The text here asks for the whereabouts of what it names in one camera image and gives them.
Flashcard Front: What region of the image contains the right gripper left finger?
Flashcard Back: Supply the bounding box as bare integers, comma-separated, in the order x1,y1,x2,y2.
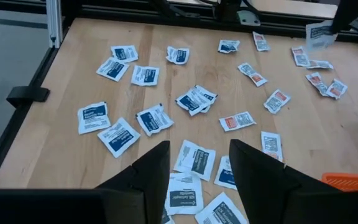
95,140,171,224

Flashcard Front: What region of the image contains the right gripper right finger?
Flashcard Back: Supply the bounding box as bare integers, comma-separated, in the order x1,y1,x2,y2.
228,139,301,224

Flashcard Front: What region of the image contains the grey white antiseptic towelette packet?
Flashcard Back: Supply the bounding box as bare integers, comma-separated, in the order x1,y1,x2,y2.
165,172,204,215
195,192,249,224
173,139,216,182
305,19,338,51

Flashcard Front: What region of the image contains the blue white alcohol pad packet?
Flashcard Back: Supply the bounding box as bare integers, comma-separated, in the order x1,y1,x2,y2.
194,85,219,113
135,103,175,137
131,65,160,87
175,88,211,116
97,117,141,159
76,101,111,135
110,45,139,63
218,39,241,54
213,155,239,190
96,57,130,83
165,45,190,65

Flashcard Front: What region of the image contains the red white ointment packet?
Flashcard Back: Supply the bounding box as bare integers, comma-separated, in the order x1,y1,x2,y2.
218,111,257,132
305,72,329,97
252,31,270,52
291,46,311,67
260,131,283,162
306,60,334,70
263,89,291,114
326,78,348,100
237,62,269,88

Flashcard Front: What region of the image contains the orange plastic basket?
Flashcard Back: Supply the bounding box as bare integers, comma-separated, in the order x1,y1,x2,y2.
321,172,358,192

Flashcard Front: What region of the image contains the silver mounting plate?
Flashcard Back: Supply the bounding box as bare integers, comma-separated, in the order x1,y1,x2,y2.
237,9,262,27

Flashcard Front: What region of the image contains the black clamp bracket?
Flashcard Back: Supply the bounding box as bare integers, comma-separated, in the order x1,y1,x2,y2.
6,86,51,109

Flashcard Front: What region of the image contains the silver aluminium extrusion post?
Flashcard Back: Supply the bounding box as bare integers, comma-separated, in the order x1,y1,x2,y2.
45,0,64,49

